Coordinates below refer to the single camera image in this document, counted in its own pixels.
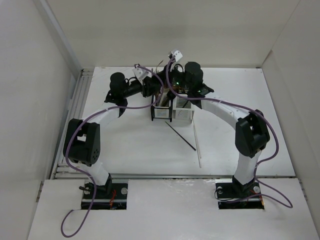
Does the white chopstick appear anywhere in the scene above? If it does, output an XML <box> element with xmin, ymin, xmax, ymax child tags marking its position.
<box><xmin>193</xmin><ymin>122</ymin><xmax>202</xmax><ymax>169</ymax></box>

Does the black chopstick right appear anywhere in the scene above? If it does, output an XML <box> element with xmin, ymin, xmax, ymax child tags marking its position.
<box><xmin>165</xmin><ymin>122</ymin><xmax>197</xmax><ymax>151</ymax></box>

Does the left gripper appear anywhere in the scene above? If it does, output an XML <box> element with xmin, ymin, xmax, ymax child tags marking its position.
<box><xmin>121</xmin><ymin>76</ymin><xmax>161</xmax><ymax>99</ymax></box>

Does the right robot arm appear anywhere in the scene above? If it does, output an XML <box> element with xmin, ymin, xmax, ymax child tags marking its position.
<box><xmin>164</xmin><ymin>60</ymin><xmax>270</xmax><ymax>197</ymax></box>

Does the aluminium rail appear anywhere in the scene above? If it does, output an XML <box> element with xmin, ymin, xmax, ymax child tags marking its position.
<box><xmin>109</xmin><ymin>173</ymin><xmax>298</xmax><ymax>181</ymax></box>

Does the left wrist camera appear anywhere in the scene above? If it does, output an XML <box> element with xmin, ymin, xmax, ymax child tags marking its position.
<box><xmin>132</xmin><ymin>64</ymin><xmax>149</xmax><ymax>82</ymax></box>

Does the white utensil rack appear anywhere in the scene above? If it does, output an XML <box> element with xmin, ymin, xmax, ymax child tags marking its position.
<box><xmin>172</xmin><ymin>87</ymin><xmax>195</xmax><ymax>125</ymax></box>

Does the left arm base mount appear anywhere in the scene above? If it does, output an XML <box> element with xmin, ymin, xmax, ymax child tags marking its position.
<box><xmin>79</xmin><ymin>179</ymin><xmax>128</xmax><ymax>210</ymax></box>

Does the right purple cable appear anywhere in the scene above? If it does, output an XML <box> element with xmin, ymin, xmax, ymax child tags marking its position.
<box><xmin>164</xmin><ymin>58</ymin><xmax>293</xmax><ymax>210</ymax></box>

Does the black utensil rack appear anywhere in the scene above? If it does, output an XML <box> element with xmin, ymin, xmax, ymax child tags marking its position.
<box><xmin>150</xmin><ymin>88</ymin><xmax>173</xmax><ymax>122</ymax></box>

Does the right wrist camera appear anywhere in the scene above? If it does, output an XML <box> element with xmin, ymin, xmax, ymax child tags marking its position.
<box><xmin>168</xmin><ymin>49</ymin><xmax>183</xmax><ymax>63</ymax></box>

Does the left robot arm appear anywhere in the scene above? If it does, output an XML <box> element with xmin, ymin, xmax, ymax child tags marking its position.
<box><xmin>63</xmin><ymin>68</ymin><xmax>165</xmax><ymax>199</ymax></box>

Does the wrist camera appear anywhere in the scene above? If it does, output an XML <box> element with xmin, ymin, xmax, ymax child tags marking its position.
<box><xmin>132</xmin><ymin>64</ymin><xmax>149</xmax><ymax>82</ymax></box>
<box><xmin>168</xmin><ymin>49</ymin><xmax>183</xmax><ymax>63</ymax></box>

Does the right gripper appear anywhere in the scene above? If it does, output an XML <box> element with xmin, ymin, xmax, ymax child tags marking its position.
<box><xmin>151</xmin><ymin>62</ymin><xmax>192</xmax><ymax>92</ymax></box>

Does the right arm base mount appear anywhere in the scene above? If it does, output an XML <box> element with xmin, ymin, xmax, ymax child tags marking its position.
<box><xmin>214</xmin><ymin>182</ymin><xmax>265</xmax><ymax>210</ymax></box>

